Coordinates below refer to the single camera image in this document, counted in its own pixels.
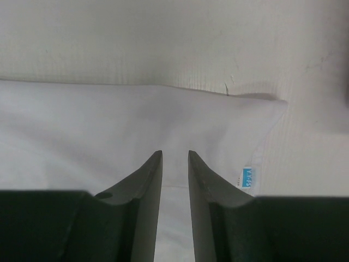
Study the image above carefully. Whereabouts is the white t shirt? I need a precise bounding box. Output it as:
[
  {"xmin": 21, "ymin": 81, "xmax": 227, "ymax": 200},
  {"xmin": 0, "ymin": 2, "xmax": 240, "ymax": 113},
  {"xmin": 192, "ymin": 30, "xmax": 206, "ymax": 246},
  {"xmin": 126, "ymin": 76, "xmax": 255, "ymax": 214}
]
[{"xmin": 1, "ymin": 81, "xmax": 287, "ymax": 261}]

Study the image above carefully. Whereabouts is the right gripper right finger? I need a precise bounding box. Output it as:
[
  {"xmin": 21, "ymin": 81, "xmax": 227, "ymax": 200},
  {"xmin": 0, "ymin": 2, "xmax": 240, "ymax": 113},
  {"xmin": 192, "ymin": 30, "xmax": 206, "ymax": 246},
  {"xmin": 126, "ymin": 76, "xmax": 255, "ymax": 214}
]
[{"xmin": 188, "ymin": 151, "xmax": 348, "ymax": 261}]

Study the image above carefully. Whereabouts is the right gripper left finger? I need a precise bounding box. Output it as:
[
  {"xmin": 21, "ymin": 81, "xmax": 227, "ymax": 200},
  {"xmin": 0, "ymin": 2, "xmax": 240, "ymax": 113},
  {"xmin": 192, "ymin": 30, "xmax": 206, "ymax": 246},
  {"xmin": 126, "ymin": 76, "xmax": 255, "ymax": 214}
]
[{"xmin": 1, "ymin": 151, "xmax": 163, "ymax": 261}]

